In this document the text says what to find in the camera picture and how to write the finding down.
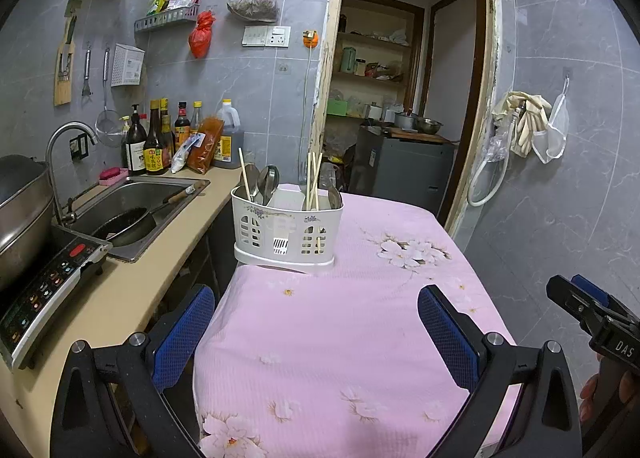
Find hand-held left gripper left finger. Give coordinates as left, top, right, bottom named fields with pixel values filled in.
left=50, top=283, right=217, bottom=458

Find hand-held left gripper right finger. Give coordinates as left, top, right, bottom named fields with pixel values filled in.
left=417, top=283, right=583, bottom=458

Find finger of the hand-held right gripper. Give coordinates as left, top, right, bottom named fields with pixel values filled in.
left=570, top=274, right=640, bottom=326
left=546, top=275, right=608, bottom=339

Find white plastic utensil caddy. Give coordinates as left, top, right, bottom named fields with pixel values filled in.
left=231, top=183, right=346, bottom=275

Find person's right hand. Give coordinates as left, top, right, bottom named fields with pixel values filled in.
left=579, top=374, right=603, bottom=424

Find beige kitchen counter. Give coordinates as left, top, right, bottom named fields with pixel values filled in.
left=0, top=165, right=241, bottom=458

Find black frying pan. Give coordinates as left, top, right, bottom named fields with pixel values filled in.
left=92, top=181, right=206, bottom=249

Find pink floral tablecloth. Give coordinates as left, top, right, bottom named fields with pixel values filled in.
left=192, top=183, right=518, bottom=458

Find induction cooker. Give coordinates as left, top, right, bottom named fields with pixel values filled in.
left=0, top=225, right=113, bottom=371

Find steel sink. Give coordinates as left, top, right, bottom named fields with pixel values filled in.
left=62, top=175, right=211, bottom=264

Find crumpled clear plastic bag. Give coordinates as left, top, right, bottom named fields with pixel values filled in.
left=485, top=131, right=511, bottom=164

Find grey cabinet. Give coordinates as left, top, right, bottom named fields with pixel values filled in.
left=348, top=128, right=456, bottom=219

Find pink sponge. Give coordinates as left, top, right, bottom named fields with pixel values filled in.
left=98, top=167, right=130, bottom=187

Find cream rubber gloves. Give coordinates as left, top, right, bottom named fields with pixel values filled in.
left=492, top=91, right=553, bottom=159

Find white blue bag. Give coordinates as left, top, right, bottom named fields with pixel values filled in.
left=171, top=133, right=207, bottom=174

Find orange red spice packet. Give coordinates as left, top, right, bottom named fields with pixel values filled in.
left=187, top=117, right=225, bottom=174

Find dark pump bottle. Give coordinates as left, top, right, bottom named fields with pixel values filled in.
left=122, top=104, right=148, bottom=176

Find steel wok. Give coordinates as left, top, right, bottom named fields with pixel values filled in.
left=0, top=154, right=56, bottom=291

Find cooking oil jug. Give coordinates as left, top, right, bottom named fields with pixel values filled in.
left=215, top=99, right=246, bottom=170

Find dark vinegar bottle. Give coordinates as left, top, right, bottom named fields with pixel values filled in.
left=173, top=102, right=192, bottom=149

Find metal faucet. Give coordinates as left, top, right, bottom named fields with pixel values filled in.
left=45, top=121, right=100, bottom=226

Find yellow capped sauce bottle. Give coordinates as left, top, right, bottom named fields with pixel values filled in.
left=159, top=98, right=176, bottom=159

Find metal mesh strainer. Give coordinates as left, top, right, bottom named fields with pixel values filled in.
left=94, top=48, right=123, bottom=148

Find wooden shelf unit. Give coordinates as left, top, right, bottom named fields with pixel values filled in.
left=327, top=0, right=426, bottom=121

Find wooden cutting board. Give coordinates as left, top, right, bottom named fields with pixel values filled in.
left=52, top=0, right=83, bottom=106

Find metal peeler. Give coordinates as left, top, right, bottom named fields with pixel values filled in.
left=81, top=46, right=93, bottom=98

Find red plastic bag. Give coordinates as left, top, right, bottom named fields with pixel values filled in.
left=188, top=11, right=217, bottom=59

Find white hose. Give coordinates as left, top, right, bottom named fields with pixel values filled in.
left=467, top=108, right=518, bottom=206

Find white cable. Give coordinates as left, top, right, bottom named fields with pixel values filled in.
left=302, top=46, right=316, bottom=179

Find white wall box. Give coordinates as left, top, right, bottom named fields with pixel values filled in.
left=110, top=42, right=146, bottom=88

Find wooden door frame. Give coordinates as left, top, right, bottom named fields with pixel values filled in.
left=306, top=0, right=501, bottom=239

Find white wall socket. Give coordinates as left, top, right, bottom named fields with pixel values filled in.
left=266, top=25, right=292, bottom=48

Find grey wall shelf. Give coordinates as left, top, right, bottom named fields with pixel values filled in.
left=134, top=3, right=201, bottom=33

